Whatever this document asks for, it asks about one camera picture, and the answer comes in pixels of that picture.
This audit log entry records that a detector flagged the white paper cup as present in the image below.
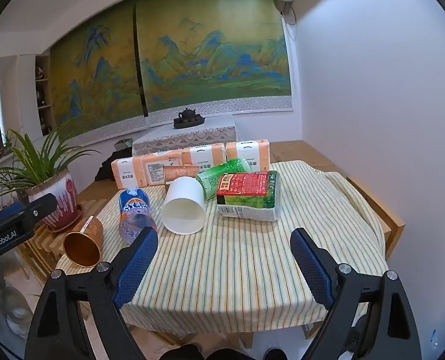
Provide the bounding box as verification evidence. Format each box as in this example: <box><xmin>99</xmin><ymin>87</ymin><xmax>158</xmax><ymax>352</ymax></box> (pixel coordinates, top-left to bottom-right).
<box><xmin>161</xmin><ymin>176</ymin><xmax>207</xmax><ymax>236</ymax></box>

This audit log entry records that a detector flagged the wooden table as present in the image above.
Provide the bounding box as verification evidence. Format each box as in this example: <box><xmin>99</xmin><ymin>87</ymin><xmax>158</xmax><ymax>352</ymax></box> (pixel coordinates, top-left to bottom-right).
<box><xmin>75</xmin><ymin>140</ymin><xmax>405</xmax><ymax>350</ymax></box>

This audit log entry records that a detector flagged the dark tea tray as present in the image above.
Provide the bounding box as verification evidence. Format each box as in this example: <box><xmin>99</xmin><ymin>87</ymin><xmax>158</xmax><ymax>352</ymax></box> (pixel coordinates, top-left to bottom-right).
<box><xmin>173</xmin><ymin>115</ymin><xmax>207</xmax><ymax>130</ymax></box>

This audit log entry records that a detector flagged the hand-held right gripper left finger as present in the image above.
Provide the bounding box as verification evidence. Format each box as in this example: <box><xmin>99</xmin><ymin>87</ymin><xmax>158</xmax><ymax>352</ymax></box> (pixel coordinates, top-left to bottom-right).
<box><xmin>25</xmin><ymin>227</ymin><xmax>159</xmax><ymax>360</ymax></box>

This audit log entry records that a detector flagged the air conditioner cable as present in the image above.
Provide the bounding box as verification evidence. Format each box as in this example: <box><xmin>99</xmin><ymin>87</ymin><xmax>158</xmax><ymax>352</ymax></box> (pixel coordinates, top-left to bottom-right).
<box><xmin>281</xmin><ymin>1</ymin><xmax>299</xmax><ymax>40</ymax></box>

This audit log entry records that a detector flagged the black bag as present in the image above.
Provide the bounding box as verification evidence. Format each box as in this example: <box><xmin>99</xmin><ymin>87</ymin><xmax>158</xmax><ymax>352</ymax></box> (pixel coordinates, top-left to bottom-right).
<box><xmin>94</xmin><ymin>150</ymin><xmax>134</xmax><ymax>182</ymax></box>

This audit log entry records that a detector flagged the red and green tissue pack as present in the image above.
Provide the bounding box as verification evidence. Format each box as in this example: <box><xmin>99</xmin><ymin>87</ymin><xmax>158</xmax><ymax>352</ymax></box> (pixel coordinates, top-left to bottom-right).
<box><xmin>216</xmin><ymin>170</ymin><xmax>279</xmax><ymax>223</ymax></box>

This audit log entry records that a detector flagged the green leafy plant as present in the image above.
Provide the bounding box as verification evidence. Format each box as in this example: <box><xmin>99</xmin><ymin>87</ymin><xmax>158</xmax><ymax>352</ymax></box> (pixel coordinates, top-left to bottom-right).
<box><xmin>0</xmin><ymin>117</ymin><xmax>102</xmax><ymax>205</ymax></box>

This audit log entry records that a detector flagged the red and white flower pot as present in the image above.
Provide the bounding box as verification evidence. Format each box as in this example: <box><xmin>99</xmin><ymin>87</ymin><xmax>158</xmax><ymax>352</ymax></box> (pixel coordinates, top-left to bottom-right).
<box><xmin>26</xmin><ymin>169</ymin><xmax>85</xmax><ymax>233</ymax></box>

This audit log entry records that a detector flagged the copper patterned tube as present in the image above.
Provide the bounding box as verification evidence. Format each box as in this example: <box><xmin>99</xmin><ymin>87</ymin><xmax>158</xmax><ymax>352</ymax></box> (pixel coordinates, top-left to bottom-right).
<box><xmin>163</xmin><ymin>165</ymin><xmax>201</xmax><ymax>185</ymax></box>

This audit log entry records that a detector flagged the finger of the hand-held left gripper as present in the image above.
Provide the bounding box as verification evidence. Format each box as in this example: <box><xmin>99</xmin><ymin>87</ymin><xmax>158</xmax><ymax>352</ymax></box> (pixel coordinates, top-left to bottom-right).
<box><xmin>0</xmin><ymin>193</ymin><xmax>59</xmax><ymax>229</ymax></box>

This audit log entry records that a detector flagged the landscape wall mural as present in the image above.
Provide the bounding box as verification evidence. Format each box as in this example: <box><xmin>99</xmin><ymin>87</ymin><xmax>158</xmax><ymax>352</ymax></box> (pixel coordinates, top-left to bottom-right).
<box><xmin>47</xmin><ymin>0</ymin><xmax>295</xmax><ymax>136</ymax></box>

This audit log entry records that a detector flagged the clear plastic bottle blue label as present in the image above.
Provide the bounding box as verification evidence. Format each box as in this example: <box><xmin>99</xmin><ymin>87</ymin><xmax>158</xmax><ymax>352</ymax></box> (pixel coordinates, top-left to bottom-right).
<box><xmin>118</xmin><ymin>187</ymin><xmax>159</xmax><ymax>245</ymax></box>

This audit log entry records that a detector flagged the wall shelf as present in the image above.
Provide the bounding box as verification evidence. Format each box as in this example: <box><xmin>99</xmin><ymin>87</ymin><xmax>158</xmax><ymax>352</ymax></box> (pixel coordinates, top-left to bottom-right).
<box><xmin>34</xmin><ymin>54</ymin><xmax>55</xmax><ymax>138</ymax></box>

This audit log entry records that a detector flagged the clear glass jar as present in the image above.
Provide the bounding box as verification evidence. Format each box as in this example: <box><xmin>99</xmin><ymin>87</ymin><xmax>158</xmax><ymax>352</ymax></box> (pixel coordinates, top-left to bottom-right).
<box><xmin>0</xmin><ymin>284</ymin><xmax>34</xmax><ymax>347</ymax></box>

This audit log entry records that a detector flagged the orange tissue pack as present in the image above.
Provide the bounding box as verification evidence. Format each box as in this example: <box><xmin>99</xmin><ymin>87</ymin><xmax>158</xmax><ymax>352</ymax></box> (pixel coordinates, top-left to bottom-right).
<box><xmin>111</xmin><ymin>156</ymin><xmax>149</xmax><ymax>190</ymax></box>
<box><xmin>181</xmin><ymin>143</ymin><xmax>227</xmax><ymax>169</ymax></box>
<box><xmin>226</xmin><ymin>139</ymin><xmax>271</xmax><ymax>172</ymax></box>
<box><xmin>141</xmin><ymin>151</ymin><xmax>186</xmax><ymax>187</ymax></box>

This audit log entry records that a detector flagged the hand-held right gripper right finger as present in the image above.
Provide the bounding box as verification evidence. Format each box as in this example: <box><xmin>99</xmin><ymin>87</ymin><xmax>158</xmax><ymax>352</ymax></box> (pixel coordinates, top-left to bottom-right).
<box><xmin>290</xmin><ymin>227</ymin><xmax>422</xmax><ymax>360</ymax></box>

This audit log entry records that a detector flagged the striped tablecloth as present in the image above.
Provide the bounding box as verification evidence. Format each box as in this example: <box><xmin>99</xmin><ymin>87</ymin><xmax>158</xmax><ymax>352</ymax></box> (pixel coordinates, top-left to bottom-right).
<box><xmin>55</xmin><ymin>159</ymin><xmax>390</xmax><ymax>335</ymax></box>

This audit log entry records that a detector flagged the lace-covered side table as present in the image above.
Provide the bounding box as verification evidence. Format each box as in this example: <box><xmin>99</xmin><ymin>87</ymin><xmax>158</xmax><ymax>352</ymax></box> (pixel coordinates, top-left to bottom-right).
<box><xmin>131</xmin><ymin>121</ymin><xmax>239</xmax><ymax>158</ymax></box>

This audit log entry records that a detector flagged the copper metal cup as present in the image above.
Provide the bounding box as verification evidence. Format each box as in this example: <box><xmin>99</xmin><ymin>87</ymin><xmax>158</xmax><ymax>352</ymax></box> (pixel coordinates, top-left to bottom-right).
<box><xmin>63</xmin><ymin>215</ymin><xmax>104</xmax><ymax>268</ymax></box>

